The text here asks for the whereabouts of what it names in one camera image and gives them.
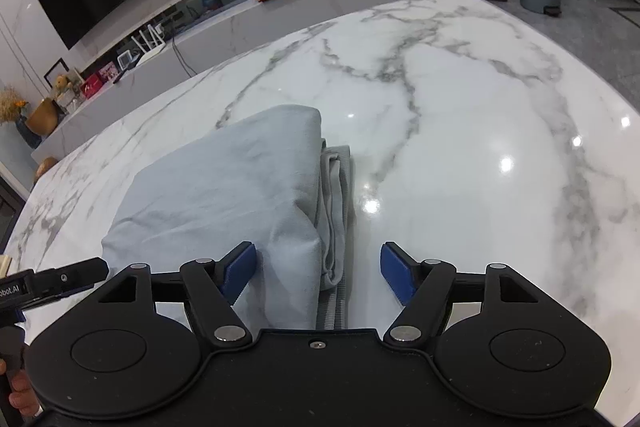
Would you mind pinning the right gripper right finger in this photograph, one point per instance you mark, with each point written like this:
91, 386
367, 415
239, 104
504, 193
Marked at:
405, 275

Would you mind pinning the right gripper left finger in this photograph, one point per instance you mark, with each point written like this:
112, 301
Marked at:
205, 279

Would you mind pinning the light grey garment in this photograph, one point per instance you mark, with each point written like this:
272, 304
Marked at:
270, 180

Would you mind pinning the left human hand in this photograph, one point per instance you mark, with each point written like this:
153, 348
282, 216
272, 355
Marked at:
22, 396

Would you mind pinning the wooden tray edge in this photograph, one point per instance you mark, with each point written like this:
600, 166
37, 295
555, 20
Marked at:
5, 263

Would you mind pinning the white wifi router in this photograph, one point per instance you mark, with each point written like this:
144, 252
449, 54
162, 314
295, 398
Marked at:
150, 41

